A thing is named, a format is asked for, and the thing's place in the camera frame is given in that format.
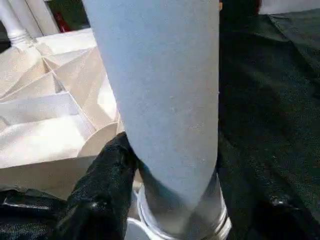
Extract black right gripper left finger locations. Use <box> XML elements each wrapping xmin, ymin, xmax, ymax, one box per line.
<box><xmin>53</xmin><ymin>131</ymin><xmax>140</xmax><ymax>240</ymax></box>

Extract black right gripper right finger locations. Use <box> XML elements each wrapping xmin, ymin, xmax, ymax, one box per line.
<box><xmin>217</xmin><ymin>147</ymin><xmax>317</xmax><ymax>240</ymax></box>

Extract white plastic table top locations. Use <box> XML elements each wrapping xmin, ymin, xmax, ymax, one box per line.
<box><xmin>0</xmin><ymin>27</ymin><xmax>156</xmax><ymax>240</ymax></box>

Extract white plastic table leg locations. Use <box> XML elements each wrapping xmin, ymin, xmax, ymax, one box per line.
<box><xmin>82</xmin><ymin>0</ymin><xmax>232</xmax><ymax>240</ymax></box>
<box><xmin>0</xmin><ymin>0</ymin><xmax>35</xmax><ymax>50</ymax></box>

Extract black table mat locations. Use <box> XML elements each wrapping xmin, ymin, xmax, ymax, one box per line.
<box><xmin>0</xmin><ymin>7</ymin><xmax>320</xmax><ymax>240</ymax></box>

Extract black cabinet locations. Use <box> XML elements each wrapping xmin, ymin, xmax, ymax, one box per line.
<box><xmin>218</xmin><ymin>0</ymin><xmax>262</xmax><ymax>33</ymax></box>

